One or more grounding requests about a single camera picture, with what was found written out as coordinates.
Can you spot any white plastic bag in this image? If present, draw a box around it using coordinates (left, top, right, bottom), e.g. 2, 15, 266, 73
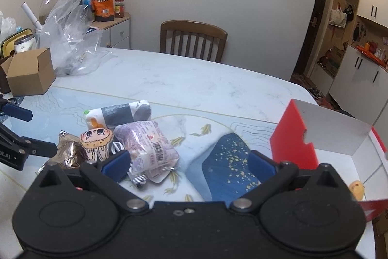
0, 12, 17, 41

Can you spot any small white drawer cabinet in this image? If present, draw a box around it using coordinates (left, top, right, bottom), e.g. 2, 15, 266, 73
91, 12, 131, 50

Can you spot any orange tray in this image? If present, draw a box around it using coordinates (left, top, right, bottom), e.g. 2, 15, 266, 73
356, 45, 388, 68

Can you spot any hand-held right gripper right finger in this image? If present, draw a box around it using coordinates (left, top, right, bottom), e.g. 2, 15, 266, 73
229, 150, 349, 214

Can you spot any brown wooden chair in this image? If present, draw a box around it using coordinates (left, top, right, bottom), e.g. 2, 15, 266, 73
160, 20, 228, 63

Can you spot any red sauce jar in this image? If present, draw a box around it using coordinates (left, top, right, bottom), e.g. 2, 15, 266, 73
114, 0, 125, 19

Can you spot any white floor cabinet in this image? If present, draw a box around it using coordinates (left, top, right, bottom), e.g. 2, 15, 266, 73
329, 45, 388, 126

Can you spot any orange snack bag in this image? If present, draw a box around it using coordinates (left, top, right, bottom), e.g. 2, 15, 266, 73
89, 0, 115, 22

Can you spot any cartoon face snack packet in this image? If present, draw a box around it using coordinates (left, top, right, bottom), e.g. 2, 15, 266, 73
79, 118, 115, 162

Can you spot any purple bread packet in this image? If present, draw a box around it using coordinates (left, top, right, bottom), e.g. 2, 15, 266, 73
113, 121, 179, 184

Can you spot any white mug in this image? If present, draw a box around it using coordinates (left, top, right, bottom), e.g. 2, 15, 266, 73
14, 36, 37, 54

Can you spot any yellow round toy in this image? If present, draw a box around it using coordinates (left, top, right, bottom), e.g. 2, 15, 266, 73
348, 182, 366, 202

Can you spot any white tote bag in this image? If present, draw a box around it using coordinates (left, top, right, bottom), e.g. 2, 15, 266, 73
329, 4, 348, 28

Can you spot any dark brown door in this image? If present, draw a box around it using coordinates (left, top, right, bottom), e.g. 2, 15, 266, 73
292, 0, 335, 76

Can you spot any round printed turntable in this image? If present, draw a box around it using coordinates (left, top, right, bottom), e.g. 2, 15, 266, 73
0, 84, 361, 205

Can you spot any brown cardboard box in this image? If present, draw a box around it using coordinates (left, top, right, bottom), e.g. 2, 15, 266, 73
0, 47, 57, 96

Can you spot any clear plastic bag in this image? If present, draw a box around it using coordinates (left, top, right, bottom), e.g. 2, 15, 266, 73
39, 0, 105, 77

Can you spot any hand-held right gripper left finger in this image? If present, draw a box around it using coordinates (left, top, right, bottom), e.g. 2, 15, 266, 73
35, 150, 150, 214

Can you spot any white marble desktop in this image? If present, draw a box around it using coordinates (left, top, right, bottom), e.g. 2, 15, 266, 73
0, 47, 379, 250

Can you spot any white cable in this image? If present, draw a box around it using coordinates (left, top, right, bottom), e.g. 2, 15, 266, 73
109, 140, 128, 156

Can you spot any white paper roll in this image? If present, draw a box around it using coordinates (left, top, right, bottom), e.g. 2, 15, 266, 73
21, 2, 43, 30

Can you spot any grey white sock packet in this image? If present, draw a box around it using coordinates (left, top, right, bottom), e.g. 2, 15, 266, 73
83, 100, 151, 130

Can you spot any brown carton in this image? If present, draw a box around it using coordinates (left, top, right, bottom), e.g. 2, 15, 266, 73
327, 47, 344, 74

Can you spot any pale yellow container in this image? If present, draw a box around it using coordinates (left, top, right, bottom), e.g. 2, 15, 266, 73
1, 28, 34, 58

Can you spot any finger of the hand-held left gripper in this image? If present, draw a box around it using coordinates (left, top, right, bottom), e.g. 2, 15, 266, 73
0, 123, 59, 159
0, 97, 34, 124

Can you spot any red cardboard box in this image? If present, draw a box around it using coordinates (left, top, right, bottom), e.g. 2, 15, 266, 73
270, 99, 388, 223

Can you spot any gold foil snack packet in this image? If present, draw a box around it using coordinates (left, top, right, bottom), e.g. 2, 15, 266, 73
36, 130, 90, 175

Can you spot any patterned doormat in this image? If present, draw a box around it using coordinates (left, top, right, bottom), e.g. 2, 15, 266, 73
290, 73, 334, 108

